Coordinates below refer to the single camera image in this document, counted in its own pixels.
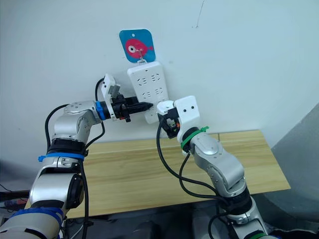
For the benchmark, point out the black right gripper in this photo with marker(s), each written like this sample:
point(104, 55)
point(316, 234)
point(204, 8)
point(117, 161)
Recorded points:
point(172, 124)

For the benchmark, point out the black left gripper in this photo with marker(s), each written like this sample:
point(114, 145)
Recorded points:
point(119, 108)

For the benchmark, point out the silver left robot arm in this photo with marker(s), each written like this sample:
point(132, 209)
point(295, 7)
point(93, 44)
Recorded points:
point(72, 124)

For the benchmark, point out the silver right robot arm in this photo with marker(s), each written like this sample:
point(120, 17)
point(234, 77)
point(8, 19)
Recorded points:
point(216, 159)

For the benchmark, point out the green zip tie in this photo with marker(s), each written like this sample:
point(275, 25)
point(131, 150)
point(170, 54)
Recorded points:
point(189, 137)

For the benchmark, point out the white power strip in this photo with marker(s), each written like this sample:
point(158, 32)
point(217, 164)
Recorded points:
point(147, 74)

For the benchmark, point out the small metal hook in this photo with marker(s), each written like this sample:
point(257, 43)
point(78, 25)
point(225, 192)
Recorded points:
point(141, 56)

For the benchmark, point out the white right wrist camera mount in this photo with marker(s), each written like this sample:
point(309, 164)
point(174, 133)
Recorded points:
point(189, 114)

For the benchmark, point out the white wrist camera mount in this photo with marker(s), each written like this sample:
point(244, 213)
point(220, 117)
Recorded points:
point(189, 114)
point(109, 82)

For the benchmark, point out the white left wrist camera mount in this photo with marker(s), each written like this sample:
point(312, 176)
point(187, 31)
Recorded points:
point(109, 82)

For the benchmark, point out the blue fish wall hook plate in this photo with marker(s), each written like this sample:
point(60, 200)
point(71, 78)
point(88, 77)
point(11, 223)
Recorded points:
point(139, 37)

